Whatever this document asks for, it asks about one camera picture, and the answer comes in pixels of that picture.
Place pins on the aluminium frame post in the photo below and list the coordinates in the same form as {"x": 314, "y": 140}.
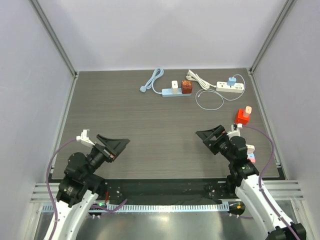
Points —
{"x": 283, "y": 14}
{"x": 54, "y": 38}

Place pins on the round blue socket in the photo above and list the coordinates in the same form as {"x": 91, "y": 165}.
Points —
{"x": 251, "y": 157}

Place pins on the blue power strip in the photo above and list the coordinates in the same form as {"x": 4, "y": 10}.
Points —
{"x": 165, "y": 92}

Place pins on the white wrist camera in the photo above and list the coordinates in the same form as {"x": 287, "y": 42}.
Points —
{"x": 84, "y": 139}
{"x": 235, "y": 130}

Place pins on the right aluminium frame post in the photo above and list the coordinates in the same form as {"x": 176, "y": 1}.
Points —
{"x": 283, "y": 14}

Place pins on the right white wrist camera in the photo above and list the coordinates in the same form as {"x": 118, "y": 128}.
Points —
{"x": 235, "y": 130}

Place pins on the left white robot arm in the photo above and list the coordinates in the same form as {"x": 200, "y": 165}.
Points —
{"x": 80, "y": 186}

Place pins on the white slotted cable duct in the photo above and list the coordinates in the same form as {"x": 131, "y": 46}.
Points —
{"x": 224, "y": 207}

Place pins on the light blue charger plug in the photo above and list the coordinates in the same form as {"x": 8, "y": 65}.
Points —
{"x": 231, "y": 81}

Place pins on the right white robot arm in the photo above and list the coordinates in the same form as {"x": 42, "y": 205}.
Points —
{"x": 245, "y": 181}

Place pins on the left aluminium frame post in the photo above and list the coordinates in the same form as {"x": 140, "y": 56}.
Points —
{"x": 54, "y": 38}

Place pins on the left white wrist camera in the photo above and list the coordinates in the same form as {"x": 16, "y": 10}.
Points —
{"x": 84, "y": 139}

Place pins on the white charger plug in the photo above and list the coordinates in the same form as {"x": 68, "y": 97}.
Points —
{"x": 174, "y": 86}

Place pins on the dark red charger plug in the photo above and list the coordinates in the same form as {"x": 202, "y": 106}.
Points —
{"x": 186, "y": 86}

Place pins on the red cube socket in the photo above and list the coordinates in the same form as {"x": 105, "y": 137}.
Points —
{"x": 240, "y": 119}

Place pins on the pink charger plug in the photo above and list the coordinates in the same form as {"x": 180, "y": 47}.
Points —
{"x": 247, "y": 111}

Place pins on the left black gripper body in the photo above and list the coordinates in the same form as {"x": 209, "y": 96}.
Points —
{"x": 98, "y": 156}

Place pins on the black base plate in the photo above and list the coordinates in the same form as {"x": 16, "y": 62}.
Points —
{"x": 167, "y": 192}

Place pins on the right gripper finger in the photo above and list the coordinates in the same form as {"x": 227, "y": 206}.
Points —
{"x": 210, "y": 133}
{"x": 210, "y": 144}

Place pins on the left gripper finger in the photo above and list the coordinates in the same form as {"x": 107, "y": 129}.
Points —
{"x": 114, "y": 153}
{"x": 111, "y": 143}

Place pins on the white power strip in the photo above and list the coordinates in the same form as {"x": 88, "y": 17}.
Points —
{"x": 220, "y": 86}

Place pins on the aluminium front rail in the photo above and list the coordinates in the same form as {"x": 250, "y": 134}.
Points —
{"x": 280, "y": 190}

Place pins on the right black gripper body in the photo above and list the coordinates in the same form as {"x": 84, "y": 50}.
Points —
{"x": 217, "y": 140}

